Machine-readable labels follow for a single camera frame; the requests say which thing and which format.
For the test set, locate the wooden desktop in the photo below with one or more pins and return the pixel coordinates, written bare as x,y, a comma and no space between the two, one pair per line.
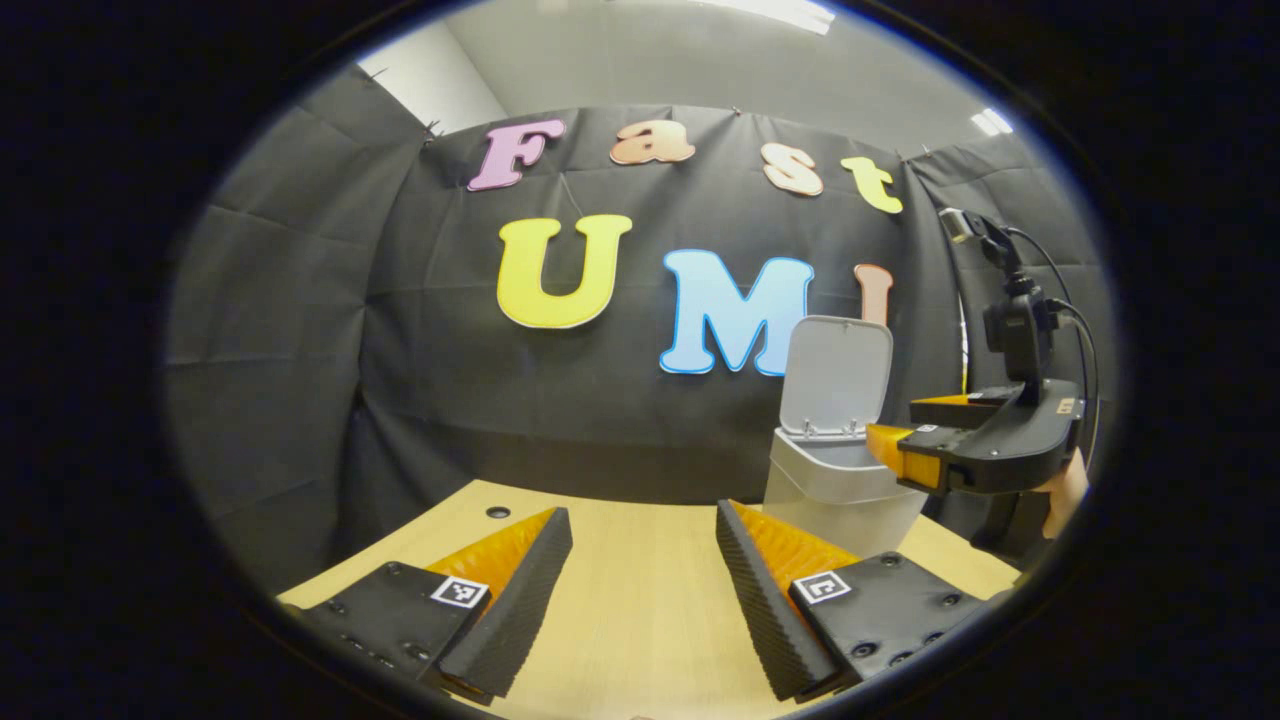
640,600

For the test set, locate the white desktop garbage bin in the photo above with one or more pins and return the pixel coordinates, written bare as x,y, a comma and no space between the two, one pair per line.
830,490

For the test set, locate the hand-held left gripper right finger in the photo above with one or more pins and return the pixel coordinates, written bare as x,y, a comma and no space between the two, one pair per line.
765,600

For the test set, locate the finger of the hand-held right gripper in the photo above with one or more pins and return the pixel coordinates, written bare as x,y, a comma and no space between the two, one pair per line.
960,408
915,455

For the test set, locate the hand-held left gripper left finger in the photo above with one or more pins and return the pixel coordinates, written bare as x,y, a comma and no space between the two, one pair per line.
520,600

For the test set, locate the large ceiling light panel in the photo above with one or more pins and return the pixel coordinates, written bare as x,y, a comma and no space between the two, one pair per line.
775,12

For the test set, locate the black backdrop cloth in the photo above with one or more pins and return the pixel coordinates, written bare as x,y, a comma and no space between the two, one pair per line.
350,350

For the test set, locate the small ceiling light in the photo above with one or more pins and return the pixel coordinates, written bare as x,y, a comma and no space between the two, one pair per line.
992,121

